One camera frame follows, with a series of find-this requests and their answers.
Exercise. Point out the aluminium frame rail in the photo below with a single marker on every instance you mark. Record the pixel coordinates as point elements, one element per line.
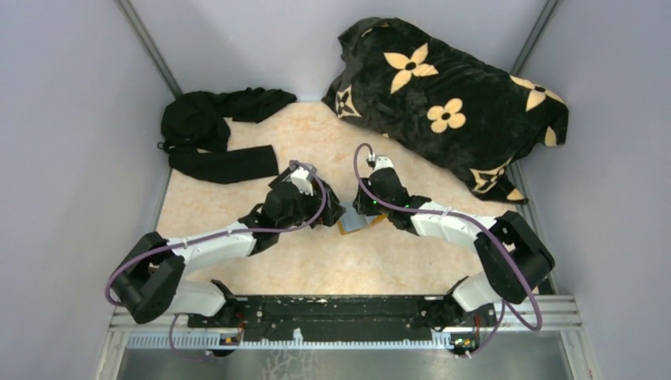
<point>554,313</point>

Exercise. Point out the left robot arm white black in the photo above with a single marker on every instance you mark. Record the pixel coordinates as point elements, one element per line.
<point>152,279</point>

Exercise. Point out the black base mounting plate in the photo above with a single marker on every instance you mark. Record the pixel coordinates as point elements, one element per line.
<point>343,318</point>

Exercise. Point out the black blanket yellow flowers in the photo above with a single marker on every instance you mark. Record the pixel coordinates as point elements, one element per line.
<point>443,104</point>

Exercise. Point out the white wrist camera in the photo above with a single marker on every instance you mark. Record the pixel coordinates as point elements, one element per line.
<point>301,176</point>
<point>381,162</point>

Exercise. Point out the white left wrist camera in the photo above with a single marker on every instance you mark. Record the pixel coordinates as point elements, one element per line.
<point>301,176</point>

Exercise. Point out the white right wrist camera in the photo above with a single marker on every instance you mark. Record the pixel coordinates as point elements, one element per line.
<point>381,162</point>

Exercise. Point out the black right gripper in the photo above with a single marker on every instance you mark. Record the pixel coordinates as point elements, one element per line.
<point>362,201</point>

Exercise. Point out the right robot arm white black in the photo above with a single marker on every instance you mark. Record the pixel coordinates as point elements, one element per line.
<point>514,260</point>

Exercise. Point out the black plastic card bin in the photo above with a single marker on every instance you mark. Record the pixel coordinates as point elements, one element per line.
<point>280,181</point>

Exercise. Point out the black crumpled garment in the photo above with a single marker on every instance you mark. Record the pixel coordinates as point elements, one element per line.
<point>196,135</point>

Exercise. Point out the yellow leather card holder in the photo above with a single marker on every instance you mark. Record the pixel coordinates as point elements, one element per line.
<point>351,222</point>

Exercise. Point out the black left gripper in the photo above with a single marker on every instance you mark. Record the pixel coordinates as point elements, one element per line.
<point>332,211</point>

